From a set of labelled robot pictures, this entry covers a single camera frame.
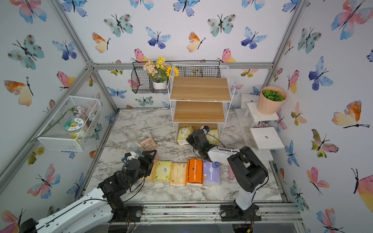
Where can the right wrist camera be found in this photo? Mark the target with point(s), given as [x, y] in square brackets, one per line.
[205, 129]

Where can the beige tissue pack top shelf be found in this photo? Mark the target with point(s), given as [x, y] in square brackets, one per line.
[178, 174]

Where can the pink pot green plant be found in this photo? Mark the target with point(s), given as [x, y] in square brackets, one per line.
[270, 99]

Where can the white step shelf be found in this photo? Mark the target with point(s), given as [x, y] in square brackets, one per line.
[267, 138]
[248, 114]

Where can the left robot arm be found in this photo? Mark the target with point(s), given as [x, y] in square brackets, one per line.
[98, 206]

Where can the orange tissue pack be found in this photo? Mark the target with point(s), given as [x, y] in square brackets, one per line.
[194, 172]

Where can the white lower step shelf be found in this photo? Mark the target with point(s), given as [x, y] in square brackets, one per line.
[267, 138]

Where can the round green lidded jar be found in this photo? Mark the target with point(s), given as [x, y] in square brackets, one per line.
[75, 128]

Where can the white wire wooden shelf rack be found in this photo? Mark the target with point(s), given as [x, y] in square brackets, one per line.
[200, 95]

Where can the white wire wall basket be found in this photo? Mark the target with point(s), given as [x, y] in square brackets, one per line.
[69, 144]

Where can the purple pink garden fork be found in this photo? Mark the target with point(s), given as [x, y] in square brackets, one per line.
[231, 174]

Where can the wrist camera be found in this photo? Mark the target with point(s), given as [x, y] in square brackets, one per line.
[129, 156]
[205, 129]

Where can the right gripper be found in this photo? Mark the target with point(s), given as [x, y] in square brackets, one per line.
[190, 138]

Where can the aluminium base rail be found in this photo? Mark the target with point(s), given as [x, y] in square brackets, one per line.
[205, 213]

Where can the yellow green tissue pack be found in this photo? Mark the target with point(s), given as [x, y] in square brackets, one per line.
[162, 173]

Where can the artificial pink rose stem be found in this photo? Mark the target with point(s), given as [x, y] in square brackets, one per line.
[74, 107]

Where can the white upper step shelf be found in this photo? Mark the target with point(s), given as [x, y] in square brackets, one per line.
[248, 114]

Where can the white pot with flowers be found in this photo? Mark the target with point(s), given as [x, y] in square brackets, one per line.
[160, 72]

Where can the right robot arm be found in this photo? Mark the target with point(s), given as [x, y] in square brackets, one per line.
[248, 170]

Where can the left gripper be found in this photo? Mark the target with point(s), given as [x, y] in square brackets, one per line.
[148, 164]

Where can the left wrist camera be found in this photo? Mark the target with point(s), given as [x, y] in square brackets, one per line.
[129, 156]

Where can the purple tissue pack shelf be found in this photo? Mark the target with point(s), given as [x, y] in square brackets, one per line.
[211, 173]

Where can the black wire wall basket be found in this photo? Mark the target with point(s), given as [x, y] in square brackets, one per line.
[140, 81]

